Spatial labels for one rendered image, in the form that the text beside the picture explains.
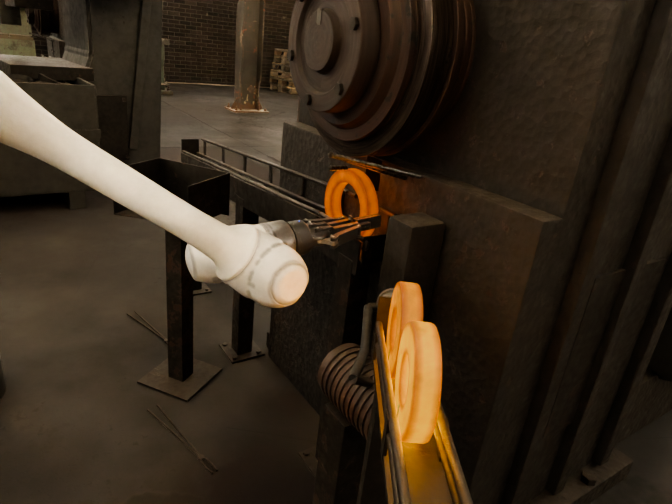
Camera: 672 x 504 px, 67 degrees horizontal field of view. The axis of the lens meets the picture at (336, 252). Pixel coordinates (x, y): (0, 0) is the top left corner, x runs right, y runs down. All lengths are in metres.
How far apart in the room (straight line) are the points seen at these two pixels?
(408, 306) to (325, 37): 0.58
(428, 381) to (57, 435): 1.30
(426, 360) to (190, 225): 0.41
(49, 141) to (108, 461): 0.99
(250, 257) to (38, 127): 0.36
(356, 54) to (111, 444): 1.24
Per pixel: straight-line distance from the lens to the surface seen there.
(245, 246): 0.82
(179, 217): 0.81
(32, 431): 1.77
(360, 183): 1.18
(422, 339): 0.64
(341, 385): 1.03
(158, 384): 1.84
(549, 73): 1.01
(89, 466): 1.62
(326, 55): 1.09
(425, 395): 0.62
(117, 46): 3.93
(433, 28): 1.00
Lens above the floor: 1.12
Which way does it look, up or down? 22 degrees down
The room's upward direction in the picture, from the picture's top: 7 degrees clockwise
